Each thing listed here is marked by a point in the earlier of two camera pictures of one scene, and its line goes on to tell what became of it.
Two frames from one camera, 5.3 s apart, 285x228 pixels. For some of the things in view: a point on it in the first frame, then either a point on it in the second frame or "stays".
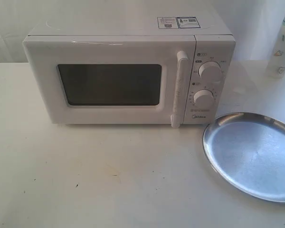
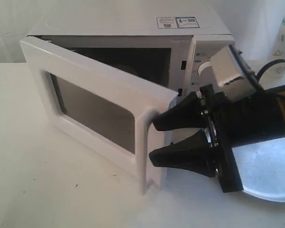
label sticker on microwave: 177,22 stays
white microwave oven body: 134,67 stays
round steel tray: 254,152 stays
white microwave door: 133,80 → 110,116
